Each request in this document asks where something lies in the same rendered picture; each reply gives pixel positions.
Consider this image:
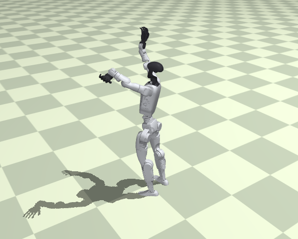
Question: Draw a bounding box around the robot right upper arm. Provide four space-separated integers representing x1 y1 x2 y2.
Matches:
143 61 160 82

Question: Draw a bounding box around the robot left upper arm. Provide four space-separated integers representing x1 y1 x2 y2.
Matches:
121 81 153 97

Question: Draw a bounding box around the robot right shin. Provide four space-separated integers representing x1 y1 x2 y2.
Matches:
154 149 166 181

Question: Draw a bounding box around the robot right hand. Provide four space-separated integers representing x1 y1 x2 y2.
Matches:
140 27 149 49

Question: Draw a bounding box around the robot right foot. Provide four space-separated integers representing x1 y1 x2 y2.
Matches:
154 175 169 186

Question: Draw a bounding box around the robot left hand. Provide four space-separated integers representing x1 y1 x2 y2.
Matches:
99 73 113 84

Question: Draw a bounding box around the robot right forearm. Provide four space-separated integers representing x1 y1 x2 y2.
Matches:
139 43 150 62

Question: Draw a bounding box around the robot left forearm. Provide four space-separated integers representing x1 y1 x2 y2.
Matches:
108 68 131 84

